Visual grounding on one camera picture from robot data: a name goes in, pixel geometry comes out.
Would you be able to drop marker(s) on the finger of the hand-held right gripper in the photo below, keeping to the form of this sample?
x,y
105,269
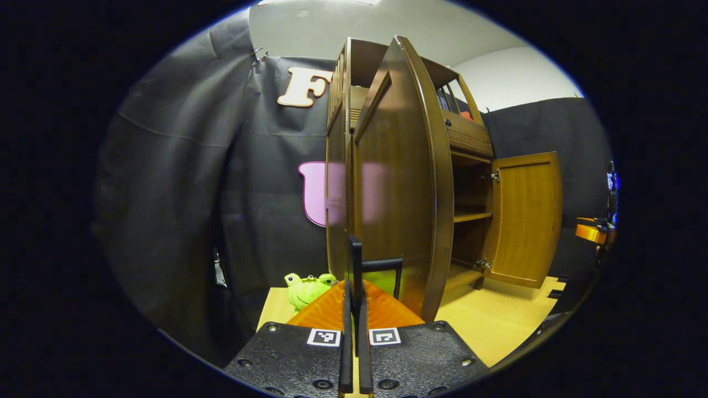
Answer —
x,y
591,231

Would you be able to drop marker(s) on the green frog plush toy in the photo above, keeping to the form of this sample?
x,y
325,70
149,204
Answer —
x,y
307,290

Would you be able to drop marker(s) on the wooden double-door shoe cabinet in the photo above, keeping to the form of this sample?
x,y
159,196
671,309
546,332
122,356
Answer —
x,y
475,188

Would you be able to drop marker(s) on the wooden shoe cabinet door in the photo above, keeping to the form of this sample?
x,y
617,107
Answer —
x,y
525,221
404,182

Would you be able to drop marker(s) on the dark blue shelf book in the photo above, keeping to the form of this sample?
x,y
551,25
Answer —
x,y
442,100

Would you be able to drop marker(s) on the metal clip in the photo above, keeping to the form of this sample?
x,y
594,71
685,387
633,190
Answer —
x,y
260,55

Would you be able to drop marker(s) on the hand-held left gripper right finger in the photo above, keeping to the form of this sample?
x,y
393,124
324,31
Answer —
x,y
362,342

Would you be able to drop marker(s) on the black backdrop cloth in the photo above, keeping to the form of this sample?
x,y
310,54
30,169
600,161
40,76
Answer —
x,y
177,193

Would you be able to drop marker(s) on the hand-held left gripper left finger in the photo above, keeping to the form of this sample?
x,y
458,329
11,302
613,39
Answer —
x,y
347,342

